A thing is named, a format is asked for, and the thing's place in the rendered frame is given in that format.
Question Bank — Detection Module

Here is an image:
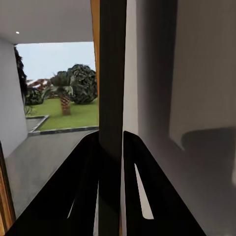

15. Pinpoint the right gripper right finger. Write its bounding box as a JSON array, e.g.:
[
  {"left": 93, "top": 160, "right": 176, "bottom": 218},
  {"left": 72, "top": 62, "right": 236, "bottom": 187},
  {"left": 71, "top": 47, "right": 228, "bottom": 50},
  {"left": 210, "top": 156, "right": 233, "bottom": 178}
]
[{"left": 123, "top": 131, "right": 206, "bottom": 236}]

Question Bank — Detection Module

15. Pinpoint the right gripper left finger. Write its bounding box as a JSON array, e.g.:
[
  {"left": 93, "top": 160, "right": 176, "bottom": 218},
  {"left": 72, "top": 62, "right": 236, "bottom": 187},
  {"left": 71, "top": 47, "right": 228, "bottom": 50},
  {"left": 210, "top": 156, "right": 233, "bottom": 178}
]
[{"left": 4, "top": 131, "right": 99, "bottom": 236}]

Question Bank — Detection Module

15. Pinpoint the poster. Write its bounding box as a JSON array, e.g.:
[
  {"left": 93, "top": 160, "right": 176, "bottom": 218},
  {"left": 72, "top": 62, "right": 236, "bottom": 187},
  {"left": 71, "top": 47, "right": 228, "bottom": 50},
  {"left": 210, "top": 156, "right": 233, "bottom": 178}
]
[{"left": 98, "top": 0, "right": 127, "bottom": 236}]

